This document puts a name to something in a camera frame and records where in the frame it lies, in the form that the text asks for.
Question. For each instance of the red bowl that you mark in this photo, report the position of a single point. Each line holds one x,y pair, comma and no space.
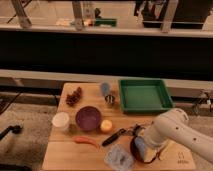
134,150

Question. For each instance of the blue yellow sponge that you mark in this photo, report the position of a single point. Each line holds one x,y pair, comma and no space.
146,153

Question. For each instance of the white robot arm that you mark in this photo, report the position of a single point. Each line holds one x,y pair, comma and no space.
173,125

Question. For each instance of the purple bowl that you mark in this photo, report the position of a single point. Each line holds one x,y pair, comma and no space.
88,118

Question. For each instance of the blue grey cup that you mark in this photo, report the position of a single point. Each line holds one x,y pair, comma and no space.
105,89

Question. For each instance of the wooden cutting board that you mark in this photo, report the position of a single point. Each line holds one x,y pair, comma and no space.
63,154

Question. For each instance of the bunch of dark grapes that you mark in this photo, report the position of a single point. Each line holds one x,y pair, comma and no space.
73,98

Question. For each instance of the yellow round fruit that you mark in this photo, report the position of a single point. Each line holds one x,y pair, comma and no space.
106,126

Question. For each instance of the green plastic tray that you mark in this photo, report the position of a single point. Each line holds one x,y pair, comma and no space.
144,96

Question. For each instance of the white cup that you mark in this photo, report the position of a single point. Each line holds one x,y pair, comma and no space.
61,121

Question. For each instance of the red chili pepper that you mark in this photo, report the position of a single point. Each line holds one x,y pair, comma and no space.
85,140

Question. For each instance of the clear plastic bag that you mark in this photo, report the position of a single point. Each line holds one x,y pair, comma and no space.
119,159

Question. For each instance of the yellow banana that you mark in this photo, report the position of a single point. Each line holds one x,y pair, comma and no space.
163,153

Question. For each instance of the black handled knife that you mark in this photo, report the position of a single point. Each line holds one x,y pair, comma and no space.
113,137

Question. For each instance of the black handle tool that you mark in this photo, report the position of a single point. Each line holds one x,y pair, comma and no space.
14,129

